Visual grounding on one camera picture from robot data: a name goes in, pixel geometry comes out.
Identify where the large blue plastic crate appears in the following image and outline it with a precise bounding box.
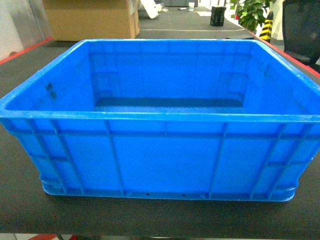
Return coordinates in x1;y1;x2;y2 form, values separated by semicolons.
0;39;320;202

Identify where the large cardboard box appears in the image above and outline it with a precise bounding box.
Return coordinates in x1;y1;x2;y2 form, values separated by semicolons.
42;0;140;42

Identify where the white foam piece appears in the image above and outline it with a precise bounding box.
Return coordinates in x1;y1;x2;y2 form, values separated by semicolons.
140;0;163;19

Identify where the white paper sheet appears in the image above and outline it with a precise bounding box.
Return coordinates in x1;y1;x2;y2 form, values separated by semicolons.
195;11;212;17

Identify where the white paper cup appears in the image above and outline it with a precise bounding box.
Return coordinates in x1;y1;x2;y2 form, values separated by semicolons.
188;2;195;12

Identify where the black crate on mat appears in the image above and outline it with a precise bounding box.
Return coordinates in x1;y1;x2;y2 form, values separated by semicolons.
210;6;226;27

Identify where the green potted plant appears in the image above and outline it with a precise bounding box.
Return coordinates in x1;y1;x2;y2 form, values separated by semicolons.
228;0;276;32

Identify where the black office chair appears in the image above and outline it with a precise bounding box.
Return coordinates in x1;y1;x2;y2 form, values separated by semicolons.
282;0;320;66

